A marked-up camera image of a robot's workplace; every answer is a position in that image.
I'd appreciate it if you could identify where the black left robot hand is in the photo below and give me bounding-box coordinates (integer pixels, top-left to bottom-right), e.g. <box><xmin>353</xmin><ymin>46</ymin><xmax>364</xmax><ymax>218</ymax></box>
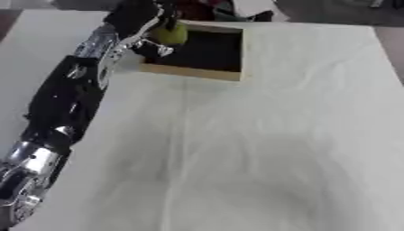
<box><xmin>102</xmin><ymin>0</ymin><xmax>182</xmax><ymax>60</ymax></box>

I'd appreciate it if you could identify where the yellow-green round toy fruit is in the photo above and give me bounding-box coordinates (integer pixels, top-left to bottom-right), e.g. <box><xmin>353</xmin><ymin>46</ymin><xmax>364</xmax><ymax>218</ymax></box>
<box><xmin>148</xmin><ymin>21</ymin><xmax>189</xmax><ymax>47</ymax></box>

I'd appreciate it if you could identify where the tan cardboard box black inside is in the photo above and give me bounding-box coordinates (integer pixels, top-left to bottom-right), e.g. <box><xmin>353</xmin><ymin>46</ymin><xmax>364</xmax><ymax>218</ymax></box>
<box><xmin>137</xmin><ymin>19</ymin><xmax>248</xmax><ymax>83</ymax></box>

